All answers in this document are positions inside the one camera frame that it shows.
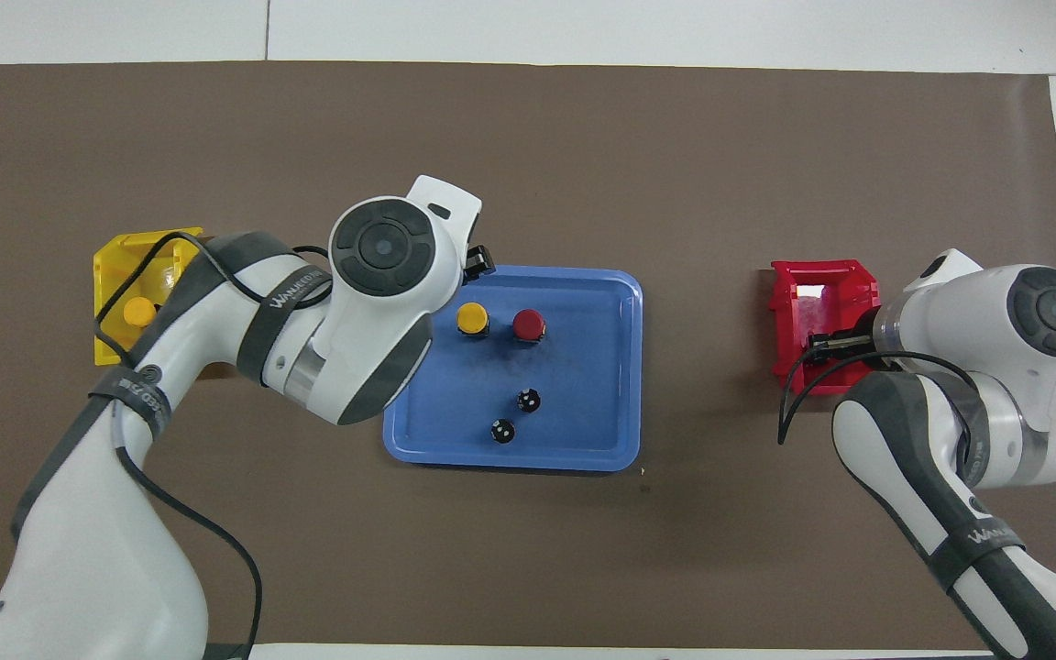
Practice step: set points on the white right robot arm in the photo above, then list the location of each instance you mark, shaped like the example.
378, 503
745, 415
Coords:
950, 312

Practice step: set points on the red push button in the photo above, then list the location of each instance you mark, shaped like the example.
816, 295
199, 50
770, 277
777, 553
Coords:
529, 323

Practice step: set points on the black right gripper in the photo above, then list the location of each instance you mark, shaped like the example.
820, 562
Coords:
865, 341

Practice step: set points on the small black cylinder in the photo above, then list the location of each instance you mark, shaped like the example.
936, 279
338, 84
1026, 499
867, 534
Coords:
529, 400
502, 431

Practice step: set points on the blue plastic tray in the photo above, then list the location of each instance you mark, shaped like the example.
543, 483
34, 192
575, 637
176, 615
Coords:
583, 412

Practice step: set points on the brown paper mat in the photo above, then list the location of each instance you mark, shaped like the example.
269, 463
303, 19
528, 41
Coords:
308, 137

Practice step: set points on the yellow plastic bin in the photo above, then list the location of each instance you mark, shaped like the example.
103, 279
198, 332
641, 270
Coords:
111, 266

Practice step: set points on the red plastic bin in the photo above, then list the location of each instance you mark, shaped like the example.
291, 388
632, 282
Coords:
844, 293

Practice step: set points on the yellow push button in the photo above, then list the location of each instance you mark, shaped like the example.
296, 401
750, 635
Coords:
472, 317
137, 313

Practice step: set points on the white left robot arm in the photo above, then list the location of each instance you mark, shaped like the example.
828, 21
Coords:
79, 550

